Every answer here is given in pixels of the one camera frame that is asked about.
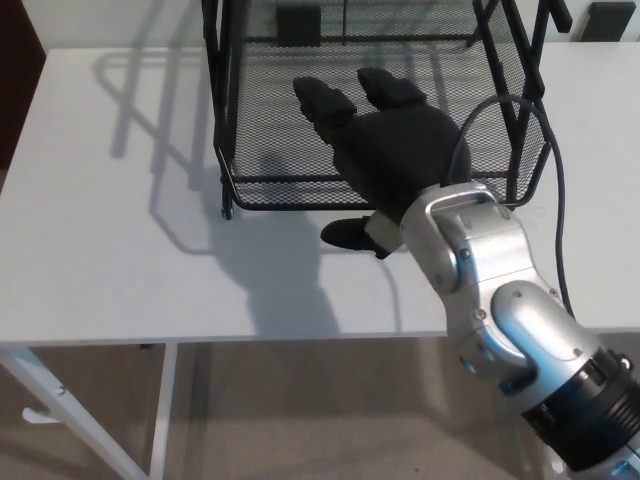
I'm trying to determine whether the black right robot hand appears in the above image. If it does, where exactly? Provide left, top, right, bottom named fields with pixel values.
left=292, top=67, right=474, bottom=261

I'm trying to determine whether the white desk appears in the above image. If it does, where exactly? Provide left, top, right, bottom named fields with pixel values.
left=0, top=42, right=640, bottom=480

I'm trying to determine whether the dark brown wooden panel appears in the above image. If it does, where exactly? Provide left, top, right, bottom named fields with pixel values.
left=0, top=0, right=49, bottom=174

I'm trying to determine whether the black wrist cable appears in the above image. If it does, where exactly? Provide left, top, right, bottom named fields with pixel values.
left=446, top=94, right=579, bottom=319

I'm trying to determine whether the black metal file rack frame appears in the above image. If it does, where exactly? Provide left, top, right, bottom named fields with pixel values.
left=199, top=0, right=574, bottom=222

